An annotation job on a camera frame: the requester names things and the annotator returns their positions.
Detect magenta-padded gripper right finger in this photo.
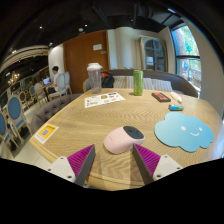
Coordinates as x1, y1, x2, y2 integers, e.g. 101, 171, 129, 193
132, 143, 184, 186

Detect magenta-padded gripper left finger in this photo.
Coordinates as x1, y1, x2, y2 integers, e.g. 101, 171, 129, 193
46, 143, 97, 187

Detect pink computer mouse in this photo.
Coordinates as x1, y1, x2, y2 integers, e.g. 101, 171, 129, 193
103, 125, 146, 155

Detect blue cloud-shaped mouse pad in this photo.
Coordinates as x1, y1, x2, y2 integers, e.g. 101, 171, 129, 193
154, 111, 215, 153

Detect yellow square code sticker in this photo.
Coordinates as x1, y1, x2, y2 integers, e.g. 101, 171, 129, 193
33, 122, 60, 145

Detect small teal pack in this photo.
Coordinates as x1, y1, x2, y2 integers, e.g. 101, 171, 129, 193
168, 103, 185, 112

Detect grey tufted armchair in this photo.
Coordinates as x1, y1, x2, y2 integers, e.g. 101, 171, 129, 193
30, 93, 83, 134

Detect black and red box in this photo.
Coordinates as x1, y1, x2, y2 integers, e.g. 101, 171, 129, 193
151, 91, 172, 103

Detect cream plastic packet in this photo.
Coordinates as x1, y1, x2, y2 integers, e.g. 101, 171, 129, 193
170, 91, 184, 104

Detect blue round-backed chairs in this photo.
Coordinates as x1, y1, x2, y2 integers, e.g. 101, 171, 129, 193
0, 84, 48, 151

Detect white printed sticker sheet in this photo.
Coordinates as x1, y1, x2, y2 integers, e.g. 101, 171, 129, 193
83, 91, 126, 109

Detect striped cushion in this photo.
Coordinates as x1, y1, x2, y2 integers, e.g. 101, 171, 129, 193
142, 77, 174, 93
112, 75, 135, 90

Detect white dining chair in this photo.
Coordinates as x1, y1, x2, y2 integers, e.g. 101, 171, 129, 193
48, 71, 73, 101

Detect brown curved sofa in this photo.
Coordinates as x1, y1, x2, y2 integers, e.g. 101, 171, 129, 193
82, 68, 200, 98

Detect green drink can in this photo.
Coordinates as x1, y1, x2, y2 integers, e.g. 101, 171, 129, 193
133, 69, 144, 97

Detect person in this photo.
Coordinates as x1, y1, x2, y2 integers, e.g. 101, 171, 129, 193
49, 65, 63, 92

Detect clear shaker bottle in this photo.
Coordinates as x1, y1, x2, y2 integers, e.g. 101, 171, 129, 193
86, 62, 104, 95

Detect black backpack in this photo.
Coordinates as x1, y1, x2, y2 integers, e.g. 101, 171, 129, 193
100, 71, 115, 89

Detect chandelier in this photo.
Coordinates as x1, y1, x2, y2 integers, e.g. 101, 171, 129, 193
7, 71, 20, 86

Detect brown wooden door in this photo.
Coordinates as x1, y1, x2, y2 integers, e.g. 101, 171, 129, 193
63, 30, 111, 94

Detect black-framed window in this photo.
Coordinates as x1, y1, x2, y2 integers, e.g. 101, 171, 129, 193
170, 23, 203, 98

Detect arched glass cabinet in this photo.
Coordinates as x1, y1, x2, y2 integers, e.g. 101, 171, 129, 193
138, 34, 169, 73

